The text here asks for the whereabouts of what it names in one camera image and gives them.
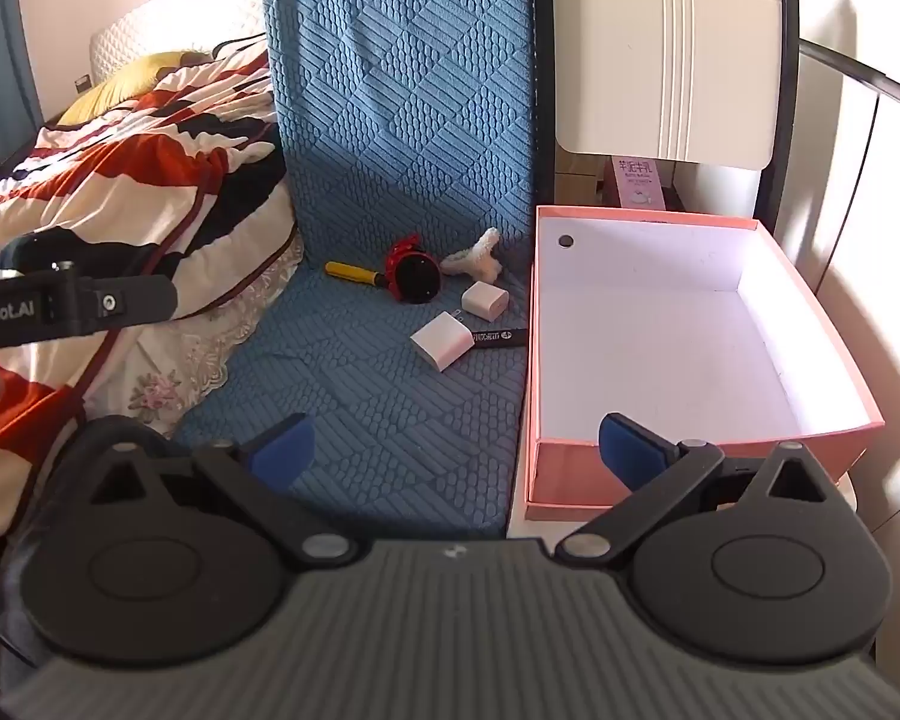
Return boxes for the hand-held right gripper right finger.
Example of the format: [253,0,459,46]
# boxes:
[555,412,833,567]

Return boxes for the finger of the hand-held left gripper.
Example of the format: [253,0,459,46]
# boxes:
[82,274,179,333]

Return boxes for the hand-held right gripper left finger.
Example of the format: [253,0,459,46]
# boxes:
[86,414,361,571]

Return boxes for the pink cardboard box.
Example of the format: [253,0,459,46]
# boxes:
[523,204,887,522]

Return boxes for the large white charger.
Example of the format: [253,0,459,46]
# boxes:
[410,310,472,373]

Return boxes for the yellow handled screwdriver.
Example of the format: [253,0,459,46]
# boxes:
[325,261,391,287]

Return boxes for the small white charger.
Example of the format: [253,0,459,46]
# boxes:
[461,281,505,321]

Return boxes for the red black round toy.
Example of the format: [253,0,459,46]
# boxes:
[385,234,442,305]

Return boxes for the floral lace bedsheet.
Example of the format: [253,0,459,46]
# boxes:
[127,232,305,436]

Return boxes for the red white black striped blanket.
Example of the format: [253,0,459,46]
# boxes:
[0,34,297,511]

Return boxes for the yellow pillow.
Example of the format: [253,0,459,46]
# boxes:
[60,51,211,125]

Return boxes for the white fuzzy hair claw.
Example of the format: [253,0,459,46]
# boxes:
[441,229,503,278]

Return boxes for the pink carton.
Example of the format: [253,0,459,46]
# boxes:
[613,156,665,209]

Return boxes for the white quilted headboard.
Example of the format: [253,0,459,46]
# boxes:
[90,0,267,83]

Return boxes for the blue textured cover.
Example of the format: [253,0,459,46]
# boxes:
[172,0,537,541]

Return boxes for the white striped panel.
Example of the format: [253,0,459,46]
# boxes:
[551,0,785,172]

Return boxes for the black curved rail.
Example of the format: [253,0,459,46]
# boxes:
[799,37,900,121]

